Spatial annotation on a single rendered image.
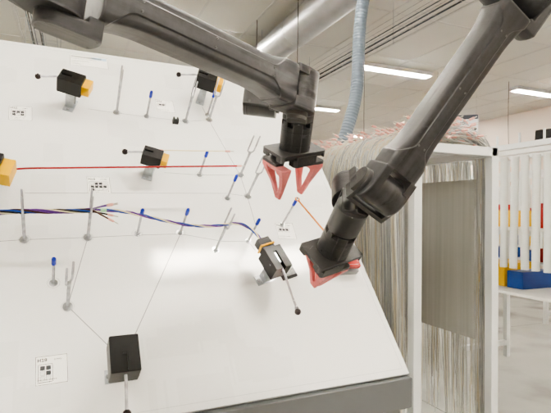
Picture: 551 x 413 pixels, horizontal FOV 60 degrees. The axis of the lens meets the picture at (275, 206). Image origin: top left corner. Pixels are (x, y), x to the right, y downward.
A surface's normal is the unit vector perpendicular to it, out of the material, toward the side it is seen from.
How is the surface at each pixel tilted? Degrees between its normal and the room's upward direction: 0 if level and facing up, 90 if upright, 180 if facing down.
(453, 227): 90
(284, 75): 93
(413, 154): 103
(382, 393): 90
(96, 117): 52
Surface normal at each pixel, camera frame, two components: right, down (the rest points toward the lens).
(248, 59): 0.70, 0.04
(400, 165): 0.25, 0.21
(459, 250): -0.92, -0.01
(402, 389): 0.43, 0.00
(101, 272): 0.34, -0.62
